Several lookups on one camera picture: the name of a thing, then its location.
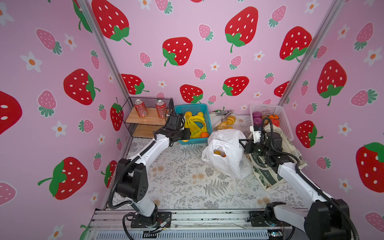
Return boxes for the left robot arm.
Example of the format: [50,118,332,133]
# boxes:
[108,99,191,227]

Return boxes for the white plastic tray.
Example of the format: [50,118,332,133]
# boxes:
[210,112,242,132]

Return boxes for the red tomato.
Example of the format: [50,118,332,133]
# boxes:
[271,119,280,127]

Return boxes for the purple onion front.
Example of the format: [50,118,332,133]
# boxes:
[253,118,263,125]

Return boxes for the metal tongs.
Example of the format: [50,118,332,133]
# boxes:
[210,110,233,117]

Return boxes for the teal plastic basket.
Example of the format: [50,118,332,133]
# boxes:
[175,104,213,145]

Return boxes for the long striped bread loaf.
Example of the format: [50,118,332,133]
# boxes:
[217,121,228,130]

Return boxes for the purple onion back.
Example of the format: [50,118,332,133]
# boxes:
[252,112,262,119]

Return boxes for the purple onion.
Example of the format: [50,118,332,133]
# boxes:
[253,118,263,125]
[252,112,262,119]

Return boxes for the small orange tangerine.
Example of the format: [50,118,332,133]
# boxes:
[200,132,210,138]

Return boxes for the red soda can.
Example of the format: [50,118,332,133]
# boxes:
[134,99,148,118]
[156,100,167,119]

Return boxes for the red soda can right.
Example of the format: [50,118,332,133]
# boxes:
[156,100,167,119]

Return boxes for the yellow banana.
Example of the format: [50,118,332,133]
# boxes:
[185,115,208,139]

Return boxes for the white plastic basket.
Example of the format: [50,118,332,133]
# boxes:
[249,103,294,141]

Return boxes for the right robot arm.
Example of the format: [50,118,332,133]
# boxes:
[239,117,360,240]

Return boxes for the beige canvas tote bag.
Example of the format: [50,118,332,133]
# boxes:
[248,125,307,191]

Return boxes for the red soda can left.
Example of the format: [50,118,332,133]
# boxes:
[134,99,148,118]

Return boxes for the small striped bread roll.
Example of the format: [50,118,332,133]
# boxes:
[226,116,236,126]

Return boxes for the metal base rail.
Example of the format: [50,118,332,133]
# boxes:
[86,208,331,240]

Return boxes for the white plastic bag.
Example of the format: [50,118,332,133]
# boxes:
[202,129,253,180]

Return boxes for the black wire wooden shelf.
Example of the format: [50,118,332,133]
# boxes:
[123,97,171,139]

